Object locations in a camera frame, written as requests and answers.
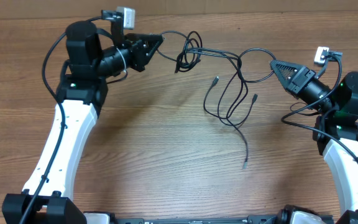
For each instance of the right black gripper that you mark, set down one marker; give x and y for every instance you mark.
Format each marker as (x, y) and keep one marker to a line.
(298, 81)

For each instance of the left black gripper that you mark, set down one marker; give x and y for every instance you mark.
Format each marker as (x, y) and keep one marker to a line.
(138, 56)

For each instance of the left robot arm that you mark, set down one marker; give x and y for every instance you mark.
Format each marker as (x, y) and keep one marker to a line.
(96, 58)

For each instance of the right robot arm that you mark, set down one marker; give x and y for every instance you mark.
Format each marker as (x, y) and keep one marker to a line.
(336, 127)

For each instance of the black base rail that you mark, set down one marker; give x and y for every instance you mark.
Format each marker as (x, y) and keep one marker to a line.
(194, 221)

